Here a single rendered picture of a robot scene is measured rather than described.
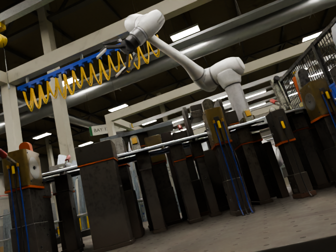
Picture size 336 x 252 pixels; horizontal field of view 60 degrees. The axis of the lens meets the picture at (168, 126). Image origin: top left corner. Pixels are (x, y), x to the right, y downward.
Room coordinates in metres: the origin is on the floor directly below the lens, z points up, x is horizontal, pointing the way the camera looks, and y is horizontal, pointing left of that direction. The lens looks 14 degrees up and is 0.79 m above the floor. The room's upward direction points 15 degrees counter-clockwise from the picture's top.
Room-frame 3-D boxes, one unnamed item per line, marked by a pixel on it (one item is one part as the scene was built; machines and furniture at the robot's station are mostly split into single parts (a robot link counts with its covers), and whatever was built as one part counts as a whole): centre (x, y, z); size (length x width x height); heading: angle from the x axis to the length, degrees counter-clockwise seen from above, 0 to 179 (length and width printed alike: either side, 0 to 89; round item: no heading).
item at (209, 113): (0.96, -0.16, 0.87); 0.12 x 0.07 x 0.35; 3
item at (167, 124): (1.46, 0.16, 1.16); 0.37 x 0.14 x 0.02; 93
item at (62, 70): (4.05, 1.02, 2.98); 2.51 x 0.07 x 0.60; 75
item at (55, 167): (1.29, 0.51, 0.88); 0.12 x 0.07 x 0.36; 3
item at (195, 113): (1.35, -0.18, 0.95); 0.18 x 0.13 x 0.49; 93
